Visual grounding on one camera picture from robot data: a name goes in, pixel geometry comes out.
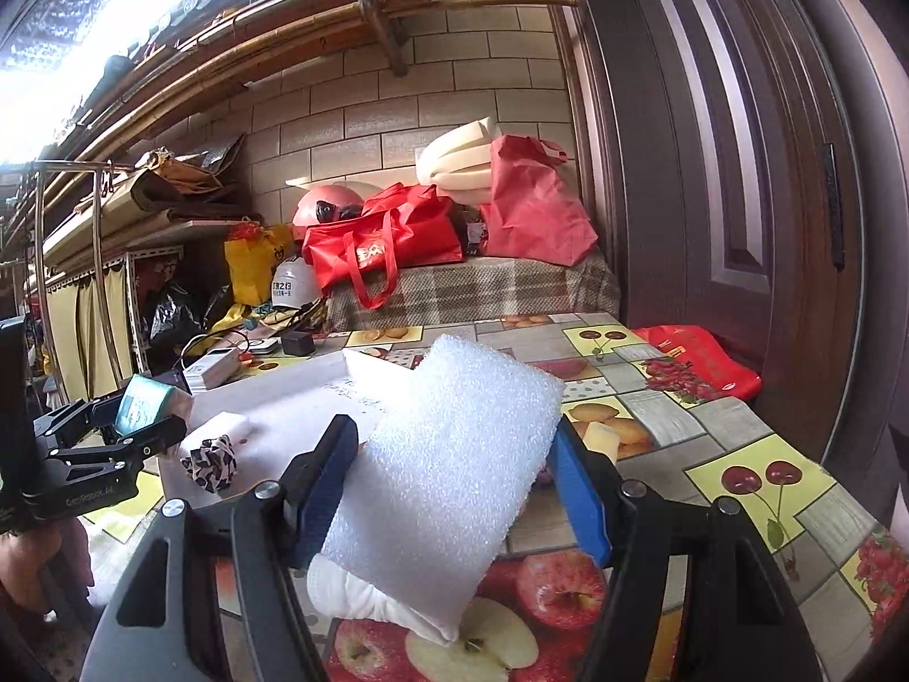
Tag white power bank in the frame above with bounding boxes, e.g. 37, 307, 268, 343
182, 352, 243, 392

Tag red non-woven bag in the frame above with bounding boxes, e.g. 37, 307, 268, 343
478, 134, 599, 269

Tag cream foam pads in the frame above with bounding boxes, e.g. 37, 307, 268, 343
415, 119, 507, 209

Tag metal shelf rack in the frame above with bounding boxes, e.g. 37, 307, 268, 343
0, 156, 187, 402

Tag white cardboard box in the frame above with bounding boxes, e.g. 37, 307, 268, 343
157, 348, 434, 502

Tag metal pipe bracket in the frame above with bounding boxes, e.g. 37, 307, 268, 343
353, 0, 411, 79

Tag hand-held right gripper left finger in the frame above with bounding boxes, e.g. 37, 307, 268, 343
80, 415, 360, 682

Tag brown door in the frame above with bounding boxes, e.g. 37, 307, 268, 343
540, 0, 909, 513

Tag white cable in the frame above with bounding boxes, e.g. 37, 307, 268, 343
180, 328, 251, 372

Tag white cloth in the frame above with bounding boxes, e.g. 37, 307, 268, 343
307, 552, 461, 649

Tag white helmet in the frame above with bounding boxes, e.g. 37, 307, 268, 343
271, 254, 329, 311

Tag bamboo pole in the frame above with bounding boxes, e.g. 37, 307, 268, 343
43, 0, 581, 173

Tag person's left forearm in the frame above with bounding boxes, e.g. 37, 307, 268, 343
0, 520, 87, 613

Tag white foam block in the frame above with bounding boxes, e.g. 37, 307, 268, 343
179, 410, 258, 457

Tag plaid cloth covered bench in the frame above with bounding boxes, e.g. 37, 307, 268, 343
325, 250, 623, 334

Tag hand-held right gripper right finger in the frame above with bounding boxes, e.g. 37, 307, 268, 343
548, 418, 825, 682

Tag yellow curtain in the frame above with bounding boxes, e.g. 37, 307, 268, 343
41, 268, 137, 402

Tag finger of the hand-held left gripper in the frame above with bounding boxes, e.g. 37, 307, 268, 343
44, 416, 189, 479
32, 390, 137, 451

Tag pink helmet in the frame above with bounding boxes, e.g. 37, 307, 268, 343
291, 183, 372, 244

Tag yellow cloth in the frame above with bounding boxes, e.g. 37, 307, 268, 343
205, 300, 329, 336

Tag white foam sheet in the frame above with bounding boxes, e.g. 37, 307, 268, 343
321, 334, 567, 644

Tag yellow shopping bag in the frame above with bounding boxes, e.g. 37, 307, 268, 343
224, 222, 297, 307

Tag red tote bag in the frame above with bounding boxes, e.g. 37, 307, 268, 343
301, 183, 465, 311

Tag leopard print scrunchie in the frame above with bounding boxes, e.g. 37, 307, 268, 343
180, 433, 240, 496

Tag black plastic bag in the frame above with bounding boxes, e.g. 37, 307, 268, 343
144, 282, 209, 365

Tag red plastic bag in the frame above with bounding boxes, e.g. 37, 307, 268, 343
631, 324, 763, 404

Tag brown bags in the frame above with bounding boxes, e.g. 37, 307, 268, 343
130, 134, 247, 213

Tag yellow green scouring sponge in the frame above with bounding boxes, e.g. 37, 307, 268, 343
115, 373, 195, 439

